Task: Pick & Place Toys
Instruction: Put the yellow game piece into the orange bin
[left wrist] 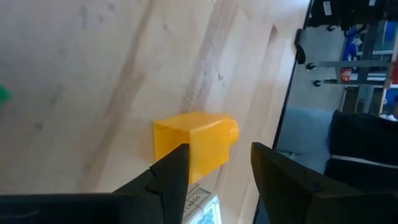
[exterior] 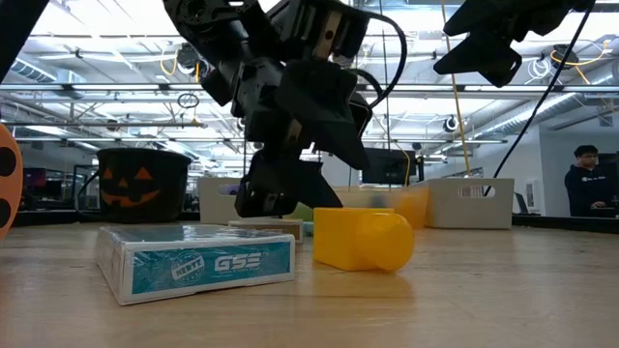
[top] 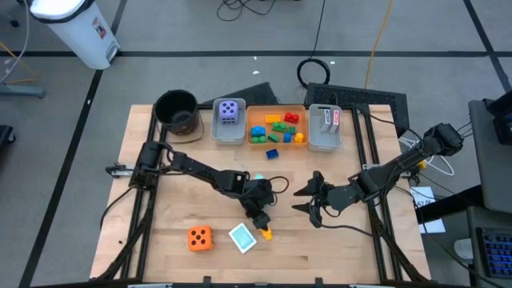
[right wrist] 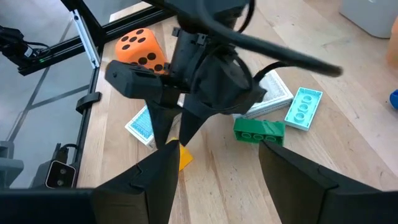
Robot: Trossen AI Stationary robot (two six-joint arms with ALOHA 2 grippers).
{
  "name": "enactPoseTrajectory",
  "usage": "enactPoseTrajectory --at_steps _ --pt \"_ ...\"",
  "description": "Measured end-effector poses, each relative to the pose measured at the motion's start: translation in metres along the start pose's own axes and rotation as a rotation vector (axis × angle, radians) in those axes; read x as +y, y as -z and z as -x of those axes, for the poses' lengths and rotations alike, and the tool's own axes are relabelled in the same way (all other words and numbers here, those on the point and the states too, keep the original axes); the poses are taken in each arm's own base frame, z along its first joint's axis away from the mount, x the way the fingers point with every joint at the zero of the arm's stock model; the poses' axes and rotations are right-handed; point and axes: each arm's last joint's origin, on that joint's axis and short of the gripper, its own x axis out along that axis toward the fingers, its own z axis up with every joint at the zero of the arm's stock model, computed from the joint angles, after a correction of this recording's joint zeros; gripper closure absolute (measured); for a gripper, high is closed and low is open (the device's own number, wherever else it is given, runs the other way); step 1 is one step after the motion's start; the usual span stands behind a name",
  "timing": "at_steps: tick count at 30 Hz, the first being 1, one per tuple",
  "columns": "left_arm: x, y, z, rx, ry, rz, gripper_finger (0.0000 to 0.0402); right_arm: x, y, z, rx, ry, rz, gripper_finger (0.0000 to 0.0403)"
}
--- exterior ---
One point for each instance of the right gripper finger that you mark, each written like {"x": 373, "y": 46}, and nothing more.
{"x": 488, "y": 58}
{"x": 488, "y": 14}

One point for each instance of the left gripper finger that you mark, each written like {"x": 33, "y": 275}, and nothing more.
{"x": 324, "y": 106}
{"x": 285, "y": 186}

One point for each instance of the purple foam die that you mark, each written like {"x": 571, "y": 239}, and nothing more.
{"x": 232, "y": 190}

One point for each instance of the yellow toy block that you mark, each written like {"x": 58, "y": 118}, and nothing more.
{"x": 362, "y": 239}

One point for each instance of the teal card deck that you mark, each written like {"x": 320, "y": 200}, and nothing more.
{"x": 203, "y": 270}

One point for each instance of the orange-yellow single-stud block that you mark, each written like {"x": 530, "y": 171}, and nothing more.
{"x": 413, "y": 205}

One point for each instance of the orange foam die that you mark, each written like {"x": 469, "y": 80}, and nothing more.
{"x": 18, "y": 188}

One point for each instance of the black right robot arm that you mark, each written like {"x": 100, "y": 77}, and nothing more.
{"x": 587, "y": 4}

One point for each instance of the long dark green block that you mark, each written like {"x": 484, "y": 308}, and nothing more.
{"x": 303, "y": 212}

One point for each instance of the light teal flat block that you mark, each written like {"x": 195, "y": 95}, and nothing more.
{"x": 308, "y": 228}

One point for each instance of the grey plastic bin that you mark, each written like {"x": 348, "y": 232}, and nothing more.
{"x": 213, "y": 208}
{"x": 483, "y": 212}

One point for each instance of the clear yellow bin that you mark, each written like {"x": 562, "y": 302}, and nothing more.
{"x": 367, "y": 198}

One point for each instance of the black computer monitor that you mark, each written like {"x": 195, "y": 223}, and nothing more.
{"x": 35, "y": 177}
{"x": 392, "y": 169}
{"x": 610, "y": 162}

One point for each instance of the black pumpkin-face bucket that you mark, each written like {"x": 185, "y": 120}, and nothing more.
{"x": 145, "y": 193}

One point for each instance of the person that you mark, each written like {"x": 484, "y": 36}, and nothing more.
{"x": 587, "y": 183}

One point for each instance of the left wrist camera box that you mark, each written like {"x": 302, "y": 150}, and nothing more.
{"x": 319, "y": 29}

